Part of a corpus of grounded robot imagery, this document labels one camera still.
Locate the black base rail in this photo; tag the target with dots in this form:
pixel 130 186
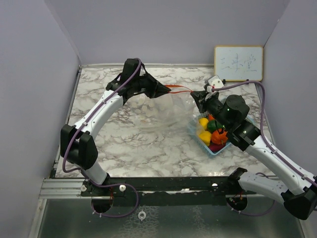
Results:
pixel 165 191

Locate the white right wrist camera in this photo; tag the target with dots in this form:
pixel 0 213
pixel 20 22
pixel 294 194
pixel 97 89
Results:
pixel 213 83

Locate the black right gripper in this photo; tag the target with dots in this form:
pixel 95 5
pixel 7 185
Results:
pixel 199 96

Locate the yellow toy pepper upper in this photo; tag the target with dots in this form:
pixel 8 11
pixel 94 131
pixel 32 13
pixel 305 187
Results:
pixel 203 123

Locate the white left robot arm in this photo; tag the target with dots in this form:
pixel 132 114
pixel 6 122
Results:
pixel 77 142

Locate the light blue perforated basket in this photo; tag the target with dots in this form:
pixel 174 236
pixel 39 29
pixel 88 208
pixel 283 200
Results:
pixel 223 122

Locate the purple toy eggplant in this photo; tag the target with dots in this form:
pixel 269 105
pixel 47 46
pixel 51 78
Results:
pixel 216 147

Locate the small whiteboard with writing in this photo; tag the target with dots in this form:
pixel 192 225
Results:
pixel 239 63

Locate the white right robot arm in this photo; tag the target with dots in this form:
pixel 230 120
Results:
pixel 296 188

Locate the yellow toy pepper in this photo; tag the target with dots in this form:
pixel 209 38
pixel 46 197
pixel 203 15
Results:
pixel 205 137
pixel 203 123

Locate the yellow toy pepper lower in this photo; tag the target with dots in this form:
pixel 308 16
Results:
pixel 205 137

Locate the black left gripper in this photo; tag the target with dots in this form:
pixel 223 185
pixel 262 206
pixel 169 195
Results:
pixel 161 89

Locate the clear zip bag orange zipper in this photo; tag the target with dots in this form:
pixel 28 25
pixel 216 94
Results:
pixel 170 112

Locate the aluminium frame rail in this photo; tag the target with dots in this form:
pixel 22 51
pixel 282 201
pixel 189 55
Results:
pixel 68 188

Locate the orange toy pumpkin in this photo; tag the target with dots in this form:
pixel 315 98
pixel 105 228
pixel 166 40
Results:
pixel 219 136

